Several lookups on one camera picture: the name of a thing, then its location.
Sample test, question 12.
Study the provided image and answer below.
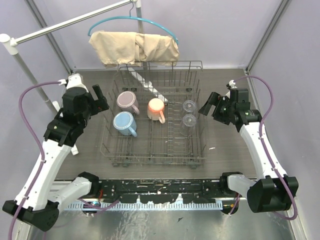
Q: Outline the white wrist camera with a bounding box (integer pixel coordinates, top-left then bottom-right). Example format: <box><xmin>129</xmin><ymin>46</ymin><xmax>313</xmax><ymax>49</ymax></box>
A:
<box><xmin>66</xmin><ymin>73</ymin><xmax>89</xmax><ymax>93</ymax></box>
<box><xmin>225</xmin><ymin>80</ymin><xmax>237</xmax><ymax>98</ymax></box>

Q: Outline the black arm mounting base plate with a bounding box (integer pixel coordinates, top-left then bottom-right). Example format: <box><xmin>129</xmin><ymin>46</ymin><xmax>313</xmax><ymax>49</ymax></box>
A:
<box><xmin>71</xmin><ymin>178</ymin><xmax>250</xmax><ymax>205</ymax></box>

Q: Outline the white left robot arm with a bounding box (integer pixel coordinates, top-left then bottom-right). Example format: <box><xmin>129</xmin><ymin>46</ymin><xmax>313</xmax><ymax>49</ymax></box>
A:
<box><xmin>2</xmin><ymin>84</ymin><xmax>109</xmax><ymax>232</ymax></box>

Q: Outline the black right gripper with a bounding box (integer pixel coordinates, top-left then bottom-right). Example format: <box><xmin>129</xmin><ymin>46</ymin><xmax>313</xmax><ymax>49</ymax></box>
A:
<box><xmin>198</xmin><ymin>92</ymin><xmax>235</xmax><ymax>126</ymax></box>

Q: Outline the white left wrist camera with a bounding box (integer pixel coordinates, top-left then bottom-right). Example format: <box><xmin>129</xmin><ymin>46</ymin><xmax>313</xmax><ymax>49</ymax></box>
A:
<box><xmin>66</xmin><ymin>73</ymin><xmax>89</xmax><ymax>93</ymax></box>

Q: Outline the beige cloth on hanger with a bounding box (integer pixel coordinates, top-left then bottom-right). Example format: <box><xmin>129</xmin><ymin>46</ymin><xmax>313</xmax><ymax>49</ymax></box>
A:
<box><xmin>89</xmin><ymin>31</ymin><xmax>180</xmax><ymax>68</ymax></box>

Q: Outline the blue ceramic mug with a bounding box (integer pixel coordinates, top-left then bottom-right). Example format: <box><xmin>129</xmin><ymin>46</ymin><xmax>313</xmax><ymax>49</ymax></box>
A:
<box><xmin>112</xmin><ymin>111</ymin><xmax>138</xmax><ymax>137</ymax></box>

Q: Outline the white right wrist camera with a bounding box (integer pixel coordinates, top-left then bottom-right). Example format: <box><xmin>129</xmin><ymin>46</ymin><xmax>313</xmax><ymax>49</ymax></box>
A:
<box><xmin>225</xmin><ymin>80</ymin><xmax>237</xmax><ymax>98</ymax></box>

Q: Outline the clear faceted glass cup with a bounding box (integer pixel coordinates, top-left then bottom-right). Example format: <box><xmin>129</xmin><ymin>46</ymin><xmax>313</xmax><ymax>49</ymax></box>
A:
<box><xmin>182</xmin><ymin>100</ymin><xmax>198</xmax><ymax>115</ymax></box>

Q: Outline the lilac ceramic mug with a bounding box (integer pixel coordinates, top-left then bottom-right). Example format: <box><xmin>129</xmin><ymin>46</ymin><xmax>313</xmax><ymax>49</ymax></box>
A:
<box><xmin>116</xmin><ymin>91</ymin><xmax>140</xmax><ymax>115</ymax></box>

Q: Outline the teal clothes hanger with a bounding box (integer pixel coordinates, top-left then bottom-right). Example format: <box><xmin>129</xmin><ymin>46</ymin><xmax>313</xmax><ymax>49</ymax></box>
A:
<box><xmin>86</xmin><ymin>2</ymin><xmax>180</xmax><ymax>46</ymax></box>

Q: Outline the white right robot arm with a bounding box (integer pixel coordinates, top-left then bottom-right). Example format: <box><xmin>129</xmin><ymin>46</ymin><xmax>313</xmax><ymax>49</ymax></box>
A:
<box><xmin>198</xmin><ymin>88</ymin><xmax>299</xmax><ymax>213</ymax></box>

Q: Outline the pink ceramic mug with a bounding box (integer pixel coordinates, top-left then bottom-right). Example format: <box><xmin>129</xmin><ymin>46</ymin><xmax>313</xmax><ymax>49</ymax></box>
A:
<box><xmin>147</xmin><ymin>98</ymin><xmax>166</xmax><ymax>124</ymax></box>

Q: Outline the white clothes rail stand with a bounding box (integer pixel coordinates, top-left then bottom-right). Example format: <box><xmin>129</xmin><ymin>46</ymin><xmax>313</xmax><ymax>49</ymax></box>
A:
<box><xmin>0</xmin><ymin>0</ymin><xmax>161</xmax><ymax>162</ymax></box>

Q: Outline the grey wire dish rack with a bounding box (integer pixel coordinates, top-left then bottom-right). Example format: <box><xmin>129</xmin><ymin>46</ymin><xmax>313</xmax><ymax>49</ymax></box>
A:
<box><xmin>100</xmin><ymin>61</ymin><xmax>207</xmax><ymax>169</ymax></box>

